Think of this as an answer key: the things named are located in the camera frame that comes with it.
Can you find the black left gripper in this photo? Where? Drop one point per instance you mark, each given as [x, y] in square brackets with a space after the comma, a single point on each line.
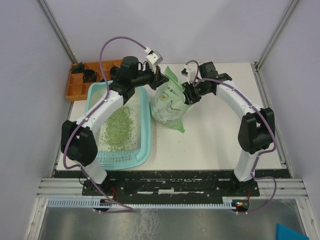
[161, 79]

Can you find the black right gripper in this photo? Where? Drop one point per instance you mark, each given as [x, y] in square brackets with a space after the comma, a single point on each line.
[189, 99]

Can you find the green cat litter bag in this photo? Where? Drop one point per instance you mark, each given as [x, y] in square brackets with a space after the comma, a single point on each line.
[168, 105]

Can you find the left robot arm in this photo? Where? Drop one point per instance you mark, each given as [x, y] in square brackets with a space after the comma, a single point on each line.
[78, 137]

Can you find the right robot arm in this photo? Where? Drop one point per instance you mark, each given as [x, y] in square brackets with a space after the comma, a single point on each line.
[256, 135]

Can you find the green litter pellets pile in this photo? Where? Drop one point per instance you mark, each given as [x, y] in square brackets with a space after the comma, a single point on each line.
[120, 132]

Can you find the teal plastic litter box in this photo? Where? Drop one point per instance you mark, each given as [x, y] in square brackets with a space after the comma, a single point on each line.
[119, 160]

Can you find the black round part in tray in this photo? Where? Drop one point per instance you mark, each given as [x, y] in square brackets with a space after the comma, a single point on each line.
[115, 72]

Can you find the orange wooden compartment tray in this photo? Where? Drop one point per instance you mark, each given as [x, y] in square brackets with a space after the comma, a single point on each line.
[81, 77]

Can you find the small circuit board with LEDs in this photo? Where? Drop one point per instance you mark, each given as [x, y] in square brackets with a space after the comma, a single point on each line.
[242, 205]

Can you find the blue foam pad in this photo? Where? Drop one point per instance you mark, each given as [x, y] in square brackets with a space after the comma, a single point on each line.
[285, 233]

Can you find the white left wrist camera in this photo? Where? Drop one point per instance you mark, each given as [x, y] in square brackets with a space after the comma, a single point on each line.
[153, 57]

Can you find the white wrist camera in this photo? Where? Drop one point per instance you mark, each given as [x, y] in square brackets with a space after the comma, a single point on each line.
[153, 57]
[191, 74]

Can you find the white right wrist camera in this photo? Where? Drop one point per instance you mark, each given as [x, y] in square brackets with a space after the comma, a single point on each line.
[191, 74]

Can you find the black ring part in tray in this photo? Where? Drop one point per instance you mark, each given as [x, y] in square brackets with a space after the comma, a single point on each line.
[89, 76]

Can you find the black mounting base plate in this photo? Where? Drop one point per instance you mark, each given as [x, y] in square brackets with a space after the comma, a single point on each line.
[209, 183]

